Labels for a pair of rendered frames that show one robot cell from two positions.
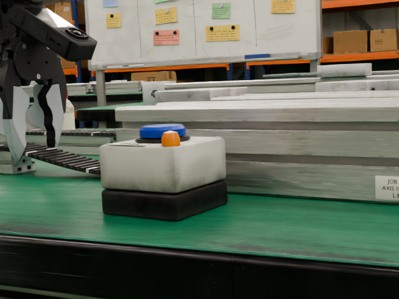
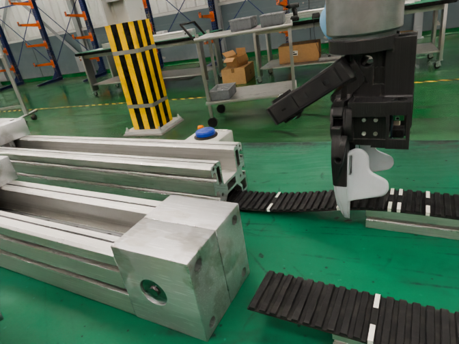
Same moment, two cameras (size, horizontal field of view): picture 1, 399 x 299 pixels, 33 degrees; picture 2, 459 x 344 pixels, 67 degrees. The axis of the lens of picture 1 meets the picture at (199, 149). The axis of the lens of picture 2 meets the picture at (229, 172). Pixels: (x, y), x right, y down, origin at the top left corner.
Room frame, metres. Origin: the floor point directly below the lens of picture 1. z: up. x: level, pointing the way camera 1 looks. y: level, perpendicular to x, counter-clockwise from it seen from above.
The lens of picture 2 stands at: (1.24, 0.04, 1.06)
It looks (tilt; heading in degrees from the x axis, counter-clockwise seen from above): 25 degrees down; 178
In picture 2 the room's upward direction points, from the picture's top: 10 degrees counter-clockwise
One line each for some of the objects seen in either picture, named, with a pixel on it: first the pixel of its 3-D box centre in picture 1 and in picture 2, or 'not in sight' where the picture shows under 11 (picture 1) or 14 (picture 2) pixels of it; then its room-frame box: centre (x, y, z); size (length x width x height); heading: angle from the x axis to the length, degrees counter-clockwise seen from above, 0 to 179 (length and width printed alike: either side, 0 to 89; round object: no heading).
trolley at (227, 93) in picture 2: not in sight; (245, 67); (-2.32, 0.50, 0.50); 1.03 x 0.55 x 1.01; 75
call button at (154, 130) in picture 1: (162, 136); (205, 134); (0.58, 0.03, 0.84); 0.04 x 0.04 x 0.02
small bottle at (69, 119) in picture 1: (64, 108); not in sight; (1.35, 0.27, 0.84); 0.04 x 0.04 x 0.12
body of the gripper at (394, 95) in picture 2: (15, 38); (369, 91); (0.87, 0.23, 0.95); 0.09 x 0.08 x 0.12; 57
